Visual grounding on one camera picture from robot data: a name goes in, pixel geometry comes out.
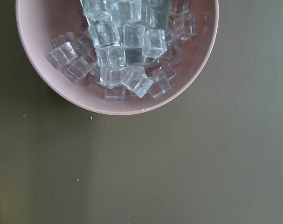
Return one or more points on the metal ice scoop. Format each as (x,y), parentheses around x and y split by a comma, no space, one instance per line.
(150,13)

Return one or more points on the pink ice bowl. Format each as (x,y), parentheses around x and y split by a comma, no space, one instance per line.
(41,20)

